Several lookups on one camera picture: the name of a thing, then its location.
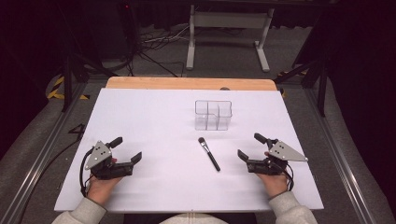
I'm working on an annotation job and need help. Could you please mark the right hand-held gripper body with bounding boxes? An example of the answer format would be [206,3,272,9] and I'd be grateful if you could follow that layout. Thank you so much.
[247,138,309,175]

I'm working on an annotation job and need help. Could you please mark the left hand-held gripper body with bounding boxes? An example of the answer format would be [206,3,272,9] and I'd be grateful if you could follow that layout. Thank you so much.
[84,140,134,181]

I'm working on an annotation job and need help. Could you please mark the black makeup brush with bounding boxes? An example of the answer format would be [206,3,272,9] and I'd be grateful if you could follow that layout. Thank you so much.
[197,136,221,173]

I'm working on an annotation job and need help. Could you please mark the clear acrylic organizer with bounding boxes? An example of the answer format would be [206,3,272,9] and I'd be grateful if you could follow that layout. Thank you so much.
[194,99,233,132]

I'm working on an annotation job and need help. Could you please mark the person's right hand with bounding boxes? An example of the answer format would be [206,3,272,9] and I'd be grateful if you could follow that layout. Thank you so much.
[255,173,289,199]

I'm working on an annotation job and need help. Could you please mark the person's left hand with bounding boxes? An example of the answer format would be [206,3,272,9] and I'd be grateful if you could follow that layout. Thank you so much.
[86,175,124,207]

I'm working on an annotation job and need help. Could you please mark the white board sheet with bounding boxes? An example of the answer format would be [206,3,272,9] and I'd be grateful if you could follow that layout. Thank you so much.
[53,88,325,213]

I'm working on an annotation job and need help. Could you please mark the person's torso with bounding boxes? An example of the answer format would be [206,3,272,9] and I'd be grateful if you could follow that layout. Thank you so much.
[123,212,258,224]

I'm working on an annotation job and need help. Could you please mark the wooden table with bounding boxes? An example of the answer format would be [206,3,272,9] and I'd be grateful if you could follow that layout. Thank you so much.
[106,76,278,91]

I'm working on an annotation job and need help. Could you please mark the left hand-held gripper cable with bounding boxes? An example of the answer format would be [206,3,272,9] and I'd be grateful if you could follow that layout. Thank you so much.
[78,147,95,198]

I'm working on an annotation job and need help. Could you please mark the hand-held gripper cable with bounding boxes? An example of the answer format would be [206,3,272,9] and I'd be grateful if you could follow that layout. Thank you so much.
[283,161,295,191]
[78,147,95,198]

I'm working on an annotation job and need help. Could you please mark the right hand-held gripper cable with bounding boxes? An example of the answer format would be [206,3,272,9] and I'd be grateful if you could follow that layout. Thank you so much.
[283,161,295,191]

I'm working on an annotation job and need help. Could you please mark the aluminium rail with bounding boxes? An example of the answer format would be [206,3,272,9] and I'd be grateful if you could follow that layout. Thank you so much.
[303,88,388,224]
[0,83,89,224]

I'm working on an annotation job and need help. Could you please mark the bundle of floor cables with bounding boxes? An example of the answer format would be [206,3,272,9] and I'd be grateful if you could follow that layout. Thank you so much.
[135,23,191,78]

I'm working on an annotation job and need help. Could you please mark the white metal table frame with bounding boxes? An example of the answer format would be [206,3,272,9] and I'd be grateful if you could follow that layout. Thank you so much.
[185,4,276,73]

